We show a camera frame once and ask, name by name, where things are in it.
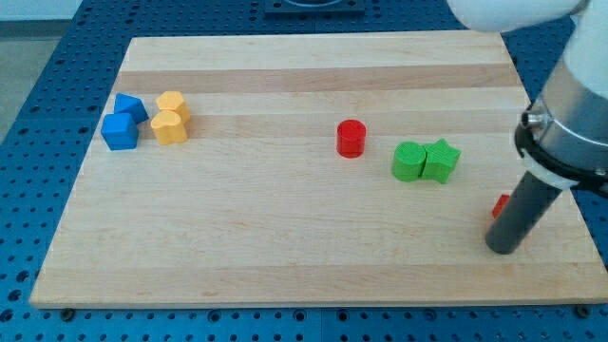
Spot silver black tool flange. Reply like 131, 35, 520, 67
515, 60, 607, 197

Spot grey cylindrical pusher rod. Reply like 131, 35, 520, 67
484, 172, 561, 255

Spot red cylinder block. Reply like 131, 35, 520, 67
336, 119, 367, 159

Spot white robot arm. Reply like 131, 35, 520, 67
447, 0, 607, 255

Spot green star block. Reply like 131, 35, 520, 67
421, 139, 461, 184

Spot red block behind rod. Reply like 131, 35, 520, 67
491, 194, 510, 219

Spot green cylinder block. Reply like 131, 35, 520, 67
391, 142, 427, 181

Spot wooden board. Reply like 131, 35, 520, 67
30, 30, 607, 309

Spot yellow heart block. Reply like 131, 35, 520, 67
150, 110, 188, 145

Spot yellow pentagon block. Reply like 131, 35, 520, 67
156, 91, 191, 124

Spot blue cube block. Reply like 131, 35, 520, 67
101, 113, 139, 151

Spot blue triangle block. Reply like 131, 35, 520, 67
114, 93, 149, 124

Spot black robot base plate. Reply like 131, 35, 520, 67
262, 0, 366, 16

